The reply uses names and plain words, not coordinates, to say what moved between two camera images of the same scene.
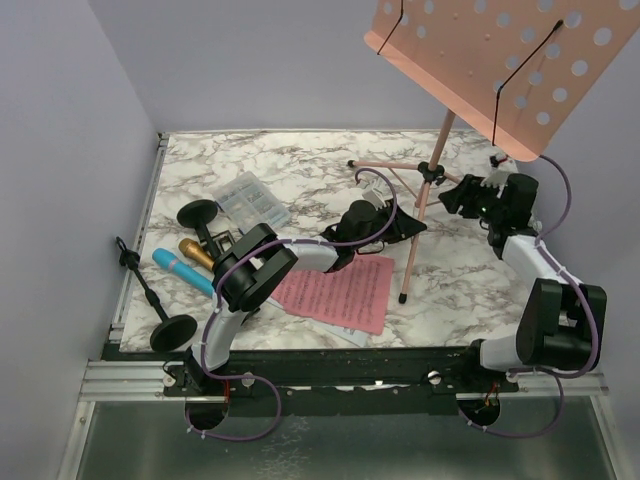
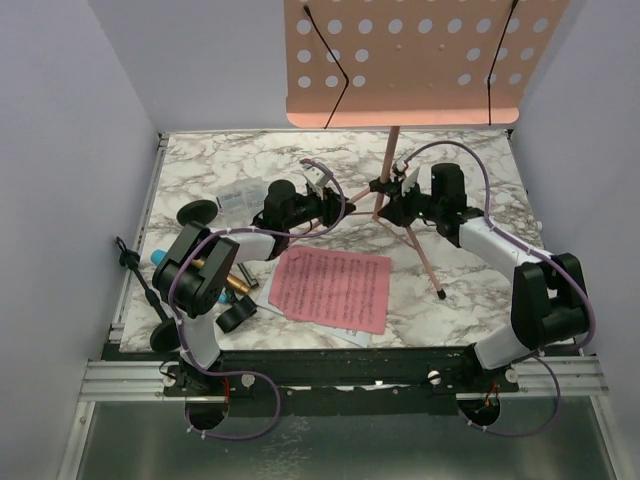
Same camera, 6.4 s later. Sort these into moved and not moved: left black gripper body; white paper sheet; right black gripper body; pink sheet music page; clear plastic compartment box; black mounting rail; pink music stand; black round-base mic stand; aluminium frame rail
Moved: right black gripper body; pink music stand; left black gripper body
Not moved: white paper sheet; black mounting rail; black round-base mic stand; clear plastic compartment box; aluminium frame rail; pink sheet music page
